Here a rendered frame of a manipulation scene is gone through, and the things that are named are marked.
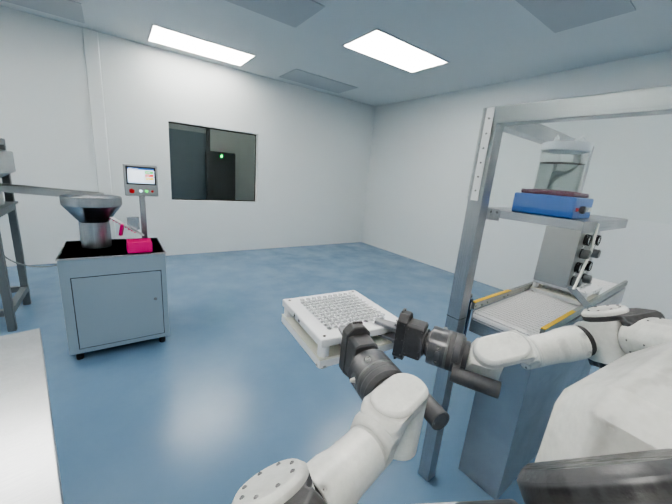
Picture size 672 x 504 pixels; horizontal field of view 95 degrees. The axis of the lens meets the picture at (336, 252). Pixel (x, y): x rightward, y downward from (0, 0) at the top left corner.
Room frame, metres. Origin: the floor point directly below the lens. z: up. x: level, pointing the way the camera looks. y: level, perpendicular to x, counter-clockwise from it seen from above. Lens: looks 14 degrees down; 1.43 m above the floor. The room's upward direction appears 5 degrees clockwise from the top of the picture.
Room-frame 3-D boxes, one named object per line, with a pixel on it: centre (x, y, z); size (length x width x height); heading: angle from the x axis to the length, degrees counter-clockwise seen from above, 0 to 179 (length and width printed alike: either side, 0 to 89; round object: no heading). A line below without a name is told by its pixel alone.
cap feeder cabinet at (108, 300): (2.27, 1.70, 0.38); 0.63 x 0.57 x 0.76; 126
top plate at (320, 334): (0.77, -0.03, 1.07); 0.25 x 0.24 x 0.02; 121
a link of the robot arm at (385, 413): (0.40, -0.11, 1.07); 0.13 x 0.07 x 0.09; 139
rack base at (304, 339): (0.77, -0.03, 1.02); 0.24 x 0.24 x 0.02; 31
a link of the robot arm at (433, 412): (0.45, -0.13, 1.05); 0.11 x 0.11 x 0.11; 23
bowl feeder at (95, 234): (2.29, 1.77, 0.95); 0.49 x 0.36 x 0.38; 126
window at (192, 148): (5.17, 2.07, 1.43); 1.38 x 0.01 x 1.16; 126
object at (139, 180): (2.51, 1.61, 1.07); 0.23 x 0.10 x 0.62; 126
